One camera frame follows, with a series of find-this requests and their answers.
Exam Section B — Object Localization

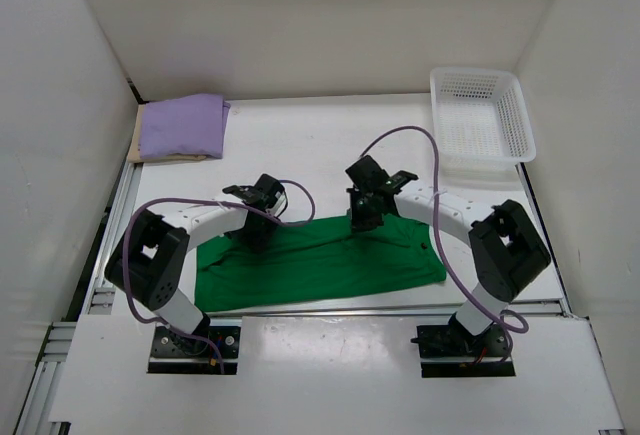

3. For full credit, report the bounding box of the green t shirt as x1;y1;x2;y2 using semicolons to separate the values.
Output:
194;215;446;312

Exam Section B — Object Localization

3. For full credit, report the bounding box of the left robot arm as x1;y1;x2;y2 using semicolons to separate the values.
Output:
104;190;284;355

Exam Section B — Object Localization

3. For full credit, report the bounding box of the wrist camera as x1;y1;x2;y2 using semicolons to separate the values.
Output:
345;155;418;195
222;174;288;216

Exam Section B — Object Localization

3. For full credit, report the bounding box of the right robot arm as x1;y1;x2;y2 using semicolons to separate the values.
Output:
347;181;551;355

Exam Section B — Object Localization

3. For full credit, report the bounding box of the beige t shirt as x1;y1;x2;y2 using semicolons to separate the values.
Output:
127;105;206;163

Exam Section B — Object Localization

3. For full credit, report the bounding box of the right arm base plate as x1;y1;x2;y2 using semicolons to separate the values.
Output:
411;325;516;379

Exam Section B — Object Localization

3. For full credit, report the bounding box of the white plastic basket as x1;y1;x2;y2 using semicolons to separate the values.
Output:
430;67;537;174

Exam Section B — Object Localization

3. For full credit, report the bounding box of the aluminium frame rail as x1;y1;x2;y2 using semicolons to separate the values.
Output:
13;162;143;434

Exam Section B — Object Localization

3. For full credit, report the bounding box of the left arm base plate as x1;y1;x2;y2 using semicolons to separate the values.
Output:
147;326;241;376

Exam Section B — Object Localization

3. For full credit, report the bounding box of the purple t shirt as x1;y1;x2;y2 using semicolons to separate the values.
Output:
138;94;231;160

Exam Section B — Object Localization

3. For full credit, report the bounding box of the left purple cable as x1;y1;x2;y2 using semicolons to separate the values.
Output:
121;179;316;371

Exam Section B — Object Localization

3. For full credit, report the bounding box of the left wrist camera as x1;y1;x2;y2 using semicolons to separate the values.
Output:
222;174;288;216

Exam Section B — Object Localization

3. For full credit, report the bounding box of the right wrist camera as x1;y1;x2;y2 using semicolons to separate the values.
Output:
345;155;418;195

